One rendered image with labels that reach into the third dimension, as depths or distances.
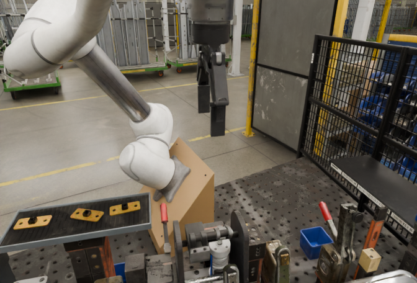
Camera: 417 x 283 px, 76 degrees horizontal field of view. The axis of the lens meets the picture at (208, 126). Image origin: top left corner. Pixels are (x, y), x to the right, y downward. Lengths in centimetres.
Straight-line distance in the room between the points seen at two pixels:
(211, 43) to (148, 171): 74
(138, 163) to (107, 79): 35
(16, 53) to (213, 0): 53
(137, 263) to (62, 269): 65
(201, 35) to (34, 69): 48
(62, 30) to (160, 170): 68
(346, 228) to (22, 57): 95
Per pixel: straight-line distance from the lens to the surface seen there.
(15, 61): 86
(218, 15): 52
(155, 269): 78
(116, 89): 107
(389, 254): 152
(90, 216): 84
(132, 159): 113
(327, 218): 90
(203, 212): 121
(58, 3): 95
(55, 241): 81
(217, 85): 49
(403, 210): 121
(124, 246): 138
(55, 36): 75
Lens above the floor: 169
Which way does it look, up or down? 24 degrees down
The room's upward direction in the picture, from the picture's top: straight up
